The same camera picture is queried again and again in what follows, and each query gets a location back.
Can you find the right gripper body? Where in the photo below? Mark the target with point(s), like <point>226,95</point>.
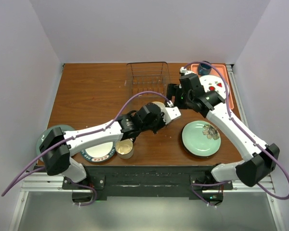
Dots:
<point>181,97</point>

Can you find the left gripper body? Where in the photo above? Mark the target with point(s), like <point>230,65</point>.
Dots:
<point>158,124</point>

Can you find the cream ceramic mug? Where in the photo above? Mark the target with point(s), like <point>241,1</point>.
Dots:
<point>124,149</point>

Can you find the mint green flower plate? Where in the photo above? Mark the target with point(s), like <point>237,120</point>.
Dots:
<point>199,127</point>

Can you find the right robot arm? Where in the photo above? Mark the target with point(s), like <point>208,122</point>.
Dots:
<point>209,98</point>

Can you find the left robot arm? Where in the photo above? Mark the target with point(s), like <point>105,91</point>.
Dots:
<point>59,147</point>

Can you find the dark blue mug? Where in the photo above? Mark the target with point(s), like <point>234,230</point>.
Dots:
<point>204,68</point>

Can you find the watermelon pattern plate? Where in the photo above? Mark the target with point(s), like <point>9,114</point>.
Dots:
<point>211,82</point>

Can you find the salmon pink tray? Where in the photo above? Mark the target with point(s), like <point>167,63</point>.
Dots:
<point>222,69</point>

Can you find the white plate green lettered rim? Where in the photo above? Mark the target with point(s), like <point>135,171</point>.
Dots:
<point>99,153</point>

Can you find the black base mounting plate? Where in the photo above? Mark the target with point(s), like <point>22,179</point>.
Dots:
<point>192,182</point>

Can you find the dark blue plate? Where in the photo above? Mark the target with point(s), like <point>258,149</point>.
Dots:
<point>200,146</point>

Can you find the grey green plate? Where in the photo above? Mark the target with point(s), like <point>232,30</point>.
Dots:
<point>43,136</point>

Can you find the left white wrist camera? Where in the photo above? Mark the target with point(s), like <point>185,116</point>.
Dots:
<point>171,112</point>

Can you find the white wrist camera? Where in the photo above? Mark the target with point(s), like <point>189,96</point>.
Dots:
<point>184,71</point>
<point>171,112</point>

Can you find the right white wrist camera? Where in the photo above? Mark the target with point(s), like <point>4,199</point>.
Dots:
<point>184,71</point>

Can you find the black wire dish rack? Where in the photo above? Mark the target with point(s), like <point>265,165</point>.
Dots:
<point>147,76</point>

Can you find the aluminium frame rail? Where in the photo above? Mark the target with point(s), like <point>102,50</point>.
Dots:
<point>45,204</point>

